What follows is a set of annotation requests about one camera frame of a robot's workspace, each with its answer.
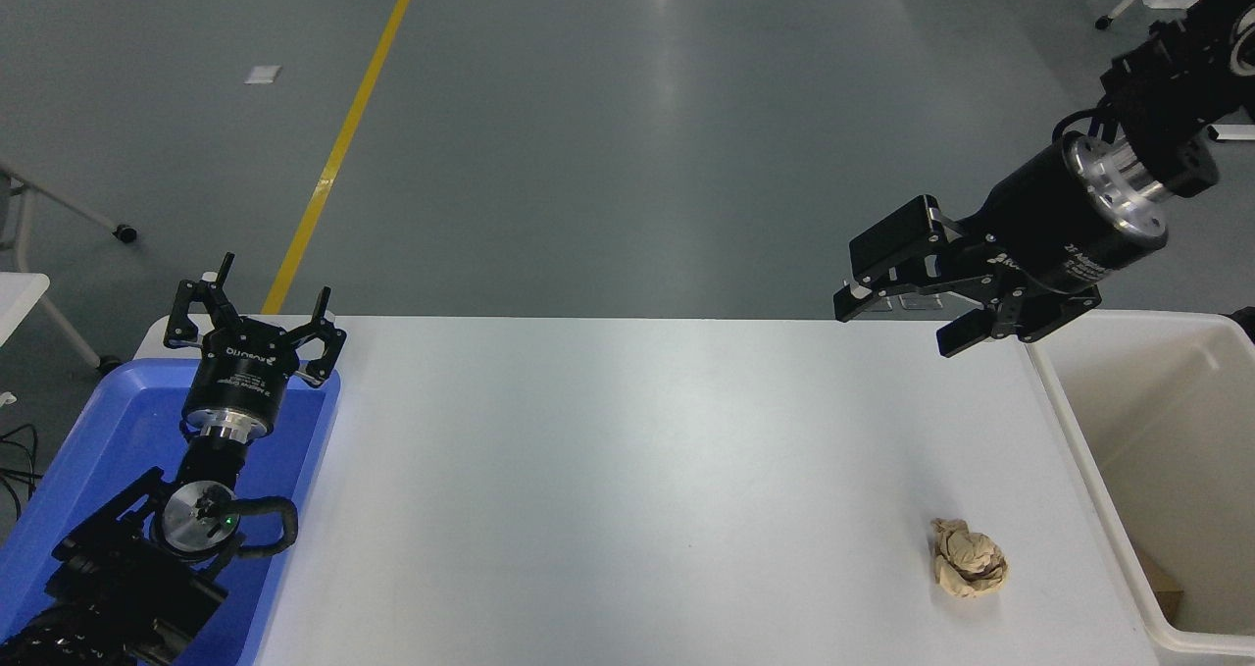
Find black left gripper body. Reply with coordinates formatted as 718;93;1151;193
181;316;307;420

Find white frame with caster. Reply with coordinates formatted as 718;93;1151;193
0;161;138;275

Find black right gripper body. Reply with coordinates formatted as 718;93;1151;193
959;144;1138;341

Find large pale plastic bin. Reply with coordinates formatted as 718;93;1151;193
1020;310;1255;657

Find blue plastic tray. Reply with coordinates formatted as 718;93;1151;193
0;357;342;666

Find tan paper ball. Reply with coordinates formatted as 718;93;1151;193
929;518;1010;599

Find black cables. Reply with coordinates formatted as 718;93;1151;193
0;423;40;520

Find white side table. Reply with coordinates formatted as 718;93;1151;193
0;272;124;378

